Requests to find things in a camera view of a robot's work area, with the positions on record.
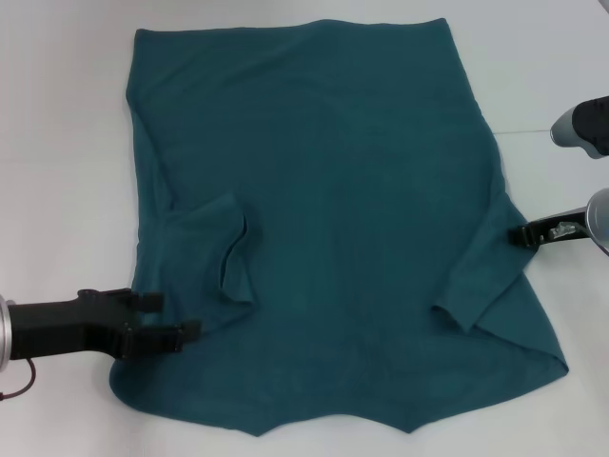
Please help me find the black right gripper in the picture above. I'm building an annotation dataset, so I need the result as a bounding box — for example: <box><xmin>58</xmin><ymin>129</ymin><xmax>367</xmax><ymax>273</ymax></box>
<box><xmin>507</xmin><ymin>207</ymin><xmax>594</xmax><ymax>248</ymax></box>

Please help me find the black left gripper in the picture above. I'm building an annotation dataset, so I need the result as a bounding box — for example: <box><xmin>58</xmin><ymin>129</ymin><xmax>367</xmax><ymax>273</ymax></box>
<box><xmin>10</xmin><ymin>288</ymin><xmax>203</xmax><ymax>361</ymax></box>

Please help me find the teal blue shirt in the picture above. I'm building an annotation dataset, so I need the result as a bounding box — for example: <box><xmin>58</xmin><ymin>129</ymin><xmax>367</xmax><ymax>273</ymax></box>
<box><xmin>108</xmin><ymin>17</ymin><xmax>571</xmax><ymax>424</ymax></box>

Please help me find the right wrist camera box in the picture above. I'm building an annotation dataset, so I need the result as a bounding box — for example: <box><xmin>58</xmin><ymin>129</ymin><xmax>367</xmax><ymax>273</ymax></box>
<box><xmin>550</xmin><ymin>94</ymin><xmax>609</xmax><ymax>161</ymax></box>

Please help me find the red left arm cable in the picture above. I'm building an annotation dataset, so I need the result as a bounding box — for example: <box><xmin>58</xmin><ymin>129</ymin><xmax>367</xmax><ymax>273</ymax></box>
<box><xmin>0</xmin><ymin>359</ymin><xmax>37</xmax><ymax>402</ymax></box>

